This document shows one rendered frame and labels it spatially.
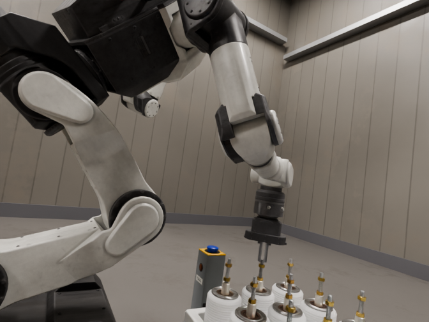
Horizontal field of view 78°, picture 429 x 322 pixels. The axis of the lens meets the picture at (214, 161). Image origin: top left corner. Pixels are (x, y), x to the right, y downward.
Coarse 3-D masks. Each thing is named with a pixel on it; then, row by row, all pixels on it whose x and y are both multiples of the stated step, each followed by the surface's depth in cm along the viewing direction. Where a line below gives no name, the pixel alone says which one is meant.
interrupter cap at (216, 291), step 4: (216, 288) 75; (220, 288) 75; (212, 292) 72; (216, 292) 72; (220, 292) 74; (232, 292) 74; (236, 292) 74; (216, 296) 70; (220, 296) 70; (224, 296) 70; (228, 296) 71; (232, 296) 71; (236, 296) 71
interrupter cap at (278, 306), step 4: (276, 304) 70; (280, 304) 70; (276, 308) 68; (280, 308) 69; (296, 308) 70; (280, 312) 66; (284, 312) 66; (296, 312) 67; (300, 312) 67; (292, 316) 65; (296, 316) 65; (300, 316) 65
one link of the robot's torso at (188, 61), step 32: (64, 0) 66; (96, 0) 54; (128, 0) 58; (160, 0) 63; (64, 32) 66; (96, 32) 57; (128, 32) 59; (160, 32) 63; (96, 64) 62; (128, 64) 62; (160, 64) 66; (192, 64) 71; (128, 96) 68
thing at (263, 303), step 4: (244, 288) 79; (244, 292) 77; (248, 292) 76; (272, 292) 79; (244, 296) 77; (248, 296) 75; (256, 296) 74; (260, 296) 75; (264, 296) 75; (268, 296) 75; (272, 296) 76; (244, 300) 76; (260, 300) 74; (264, 300) 74; (268, 300) 74; (272, 300) 75; (244, 304) 76; (260, 304) 74; (264, 304) 74; (268, 304) 74; (256, 308) 74; (260, 308) 74; (264, 308) 74; (264, 312) 74
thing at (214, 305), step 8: (208, 296) 71; (240, 296) 73; (208, 304) 71; (216, 304) 69; (224, 304) 68; (232, 304) 69; (240, 304) 71; (208, 312) 70; (216, 312) 68; (224, 312) 68; (208, 320) 70; (216, 320) 68; (224, 320) 68
